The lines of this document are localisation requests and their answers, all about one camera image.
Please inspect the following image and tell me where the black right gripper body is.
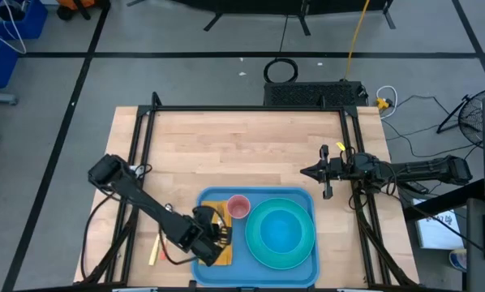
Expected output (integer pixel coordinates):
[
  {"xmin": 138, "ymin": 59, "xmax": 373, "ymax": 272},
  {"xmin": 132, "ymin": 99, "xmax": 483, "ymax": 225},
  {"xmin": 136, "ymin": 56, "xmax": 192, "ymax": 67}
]
[{"xmin": 317, "ymin": 144, "xmax": 347, "ymax": 200}]

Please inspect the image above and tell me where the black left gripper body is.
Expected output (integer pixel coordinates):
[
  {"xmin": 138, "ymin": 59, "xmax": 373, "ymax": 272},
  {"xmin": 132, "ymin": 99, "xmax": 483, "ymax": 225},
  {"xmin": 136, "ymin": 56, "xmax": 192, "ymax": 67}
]
[{"xmin": 191, "ymin": 205, "xmax": 232, "ymax": 267}]

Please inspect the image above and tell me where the mustard yellow cloth napkin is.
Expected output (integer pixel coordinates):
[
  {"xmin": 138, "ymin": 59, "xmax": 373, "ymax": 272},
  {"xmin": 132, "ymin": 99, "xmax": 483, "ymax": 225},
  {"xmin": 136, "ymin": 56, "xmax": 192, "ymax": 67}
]
[{"xmin": 200, "ymin": 200, "xmax": 234, "ymax": 267}]

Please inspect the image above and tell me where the pink ribbed plastic cup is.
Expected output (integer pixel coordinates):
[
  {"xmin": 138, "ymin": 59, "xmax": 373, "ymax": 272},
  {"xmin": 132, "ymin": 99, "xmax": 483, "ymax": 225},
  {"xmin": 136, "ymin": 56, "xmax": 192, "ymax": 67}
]
[{"xmin": 226, "ymin": 194, "xmax": 251, "ymax": 220}]

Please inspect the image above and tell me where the green plastic plate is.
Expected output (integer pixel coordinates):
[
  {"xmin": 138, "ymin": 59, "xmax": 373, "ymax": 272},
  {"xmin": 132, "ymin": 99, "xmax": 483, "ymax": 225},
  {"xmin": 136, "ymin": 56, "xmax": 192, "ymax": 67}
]
[{"xmin": 244, "ymin": 197, "xmax": 316, "ymax": 271}]

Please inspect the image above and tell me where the blue plastic bowl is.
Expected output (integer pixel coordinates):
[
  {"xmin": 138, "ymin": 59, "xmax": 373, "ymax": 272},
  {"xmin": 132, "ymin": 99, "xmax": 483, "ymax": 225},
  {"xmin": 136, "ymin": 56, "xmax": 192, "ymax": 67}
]
[{"xmin": 260, "ymin": 209, "xmax": 304, "ymax": 255}]

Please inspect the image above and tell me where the yellow plastic knife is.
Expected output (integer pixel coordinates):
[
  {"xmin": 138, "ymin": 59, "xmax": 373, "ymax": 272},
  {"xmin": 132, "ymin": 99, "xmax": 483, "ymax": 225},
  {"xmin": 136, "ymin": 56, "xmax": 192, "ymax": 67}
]
[{"xmin": 148, "ymin": 233, "xmax": 161, "ymax": 267}]

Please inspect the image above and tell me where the light blue plastic tray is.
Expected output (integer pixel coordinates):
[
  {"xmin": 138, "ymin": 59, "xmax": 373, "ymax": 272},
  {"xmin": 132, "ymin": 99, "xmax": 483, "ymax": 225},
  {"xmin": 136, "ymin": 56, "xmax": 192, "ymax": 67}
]
[{"xmin": 191, "ymin": 186, "xmax": 320, "ymax": 288}]

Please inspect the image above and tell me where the black computer case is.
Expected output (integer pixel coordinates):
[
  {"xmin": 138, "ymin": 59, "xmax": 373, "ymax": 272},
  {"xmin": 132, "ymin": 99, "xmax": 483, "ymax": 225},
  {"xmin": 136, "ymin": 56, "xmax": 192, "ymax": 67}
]
[{"xmin": 263, "ymin": 80, "xmax": 367, "ymax": 108}]

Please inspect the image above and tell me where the white paper sheet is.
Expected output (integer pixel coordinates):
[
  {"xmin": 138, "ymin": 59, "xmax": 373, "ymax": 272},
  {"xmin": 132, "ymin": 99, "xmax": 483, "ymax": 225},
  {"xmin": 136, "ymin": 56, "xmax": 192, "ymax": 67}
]
[{"xmin": 412, "ymin": 198, "xmax": 465, "ymax": 251}]

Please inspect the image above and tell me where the black standing fan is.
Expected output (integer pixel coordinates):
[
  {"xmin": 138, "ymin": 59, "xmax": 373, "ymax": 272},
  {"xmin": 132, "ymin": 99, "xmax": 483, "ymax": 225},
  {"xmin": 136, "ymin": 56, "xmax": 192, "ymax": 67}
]
[{"xmin": 436, "ymin": 84, "xmax": 485, "ymax": 148}]

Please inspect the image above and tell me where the black room divider panel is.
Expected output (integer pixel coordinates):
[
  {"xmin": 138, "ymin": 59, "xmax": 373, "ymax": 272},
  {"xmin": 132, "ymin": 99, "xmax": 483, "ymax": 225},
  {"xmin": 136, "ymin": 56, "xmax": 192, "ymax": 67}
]
[{"xmin": 127, "ymin": 0, "xmax": 397, "ymax": 37}]

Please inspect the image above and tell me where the grey office desk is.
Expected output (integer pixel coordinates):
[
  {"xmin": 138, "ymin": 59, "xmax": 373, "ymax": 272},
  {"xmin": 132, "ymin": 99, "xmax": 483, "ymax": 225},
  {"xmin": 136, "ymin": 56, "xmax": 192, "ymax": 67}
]
[{"xmin": 465, "ymin": 197, "xmax": 485, "ymax": 292}]

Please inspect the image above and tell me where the blue storage bin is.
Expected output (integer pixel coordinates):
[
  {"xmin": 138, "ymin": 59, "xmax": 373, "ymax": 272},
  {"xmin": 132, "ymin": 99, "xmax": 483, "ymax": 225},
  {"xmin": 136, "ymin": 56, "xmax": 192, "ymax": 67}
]
[
  {"xmin": 0, "ymin": 38, "xmax": 19, "ymax": 89},
  {"xmin": 0, "ymin": 0, "xmax": 49, "ymax": 41}
]

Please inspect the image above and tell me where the orange and black bag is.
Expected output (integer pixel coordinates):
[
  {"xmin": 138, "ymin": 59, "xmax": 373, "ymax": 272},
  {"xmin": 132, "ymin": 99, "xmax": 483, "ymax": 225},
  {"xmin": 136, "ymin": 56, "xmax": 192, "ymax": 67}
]
[{"xmin": 55, "ymin": 0, "xmax": 102, "ymax": 21}]

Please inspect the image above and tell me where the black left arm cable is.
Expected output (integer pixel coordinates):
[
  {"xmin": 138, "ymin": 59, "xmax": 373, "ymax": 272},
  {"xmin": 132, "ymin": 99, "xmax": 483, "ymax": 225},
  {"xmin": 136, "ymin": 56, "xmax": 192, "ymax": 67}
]
[{"xmin": 158, "ymin": 233, "xmax": 199, "ymax": 266}]

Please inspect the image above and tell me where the black floor cable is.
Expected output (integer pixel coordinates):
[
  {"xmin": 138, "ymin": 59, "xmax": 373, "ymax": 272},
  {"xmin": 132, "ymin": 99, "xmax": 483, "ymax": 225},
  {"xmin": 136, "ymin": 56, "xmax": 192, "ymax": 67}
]
[{"xmin": 382, "ymin": 95, "xmax": 485, "ymax": 159}]

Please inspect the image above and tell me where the white cable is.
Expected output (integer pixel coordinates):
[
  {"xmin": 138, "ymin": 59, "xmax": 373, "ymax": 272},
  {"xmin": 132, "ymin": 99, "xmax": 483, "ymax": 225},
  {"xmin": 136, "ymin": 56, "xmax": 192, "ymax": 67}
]
[
  {"xmin": 0, "ymin": 0, "xmax": 28, "ymax": 55},
  {"xmin": 376, "ymin": 84, "xmax": 399, "ymax": 119}
]

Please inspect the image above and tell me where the black aluminium table frame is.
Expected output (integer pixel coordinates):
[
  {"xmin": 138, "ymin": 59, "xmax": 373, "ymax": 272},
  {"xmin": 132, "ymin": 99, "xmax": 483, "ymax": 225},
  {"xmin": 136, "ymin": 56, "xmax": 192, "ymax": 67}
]
[{"xmin": 74, "ymin": 91, "xmax": 420, "ymax": 292}]

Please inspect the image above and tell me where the coiled black cable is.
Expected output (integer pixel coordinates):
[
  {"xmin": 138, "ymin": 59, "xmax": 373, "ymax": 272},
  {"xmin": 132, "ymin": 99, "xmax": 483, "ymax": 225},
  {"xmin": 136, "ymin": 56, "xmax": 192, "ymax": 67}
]
[{"xmin": 263, "ymin": 58, "xmax": 299, "ymax": 84}]

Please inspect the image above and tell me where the black hanging cable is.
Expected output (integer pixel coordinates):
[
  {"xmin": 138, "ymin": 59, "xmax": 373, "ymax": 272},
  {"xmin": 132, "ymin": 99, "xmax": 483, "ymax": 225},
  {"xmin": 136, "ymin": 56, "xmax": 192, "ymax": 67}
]
[{"xmin": 278, "ymin": 15, "xmax": 289, "ymax": 60}]

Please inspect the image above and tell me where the yellow cable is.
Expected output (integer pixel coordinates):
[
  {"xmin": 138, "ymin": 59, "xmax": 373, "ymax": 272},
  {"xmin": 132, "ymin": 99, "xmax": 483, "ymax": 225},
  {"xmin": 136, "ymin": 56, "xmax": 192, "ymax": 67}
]
[{"xmin": 343, "ymin": 0, "xmax": 371, "ymax": 81}]

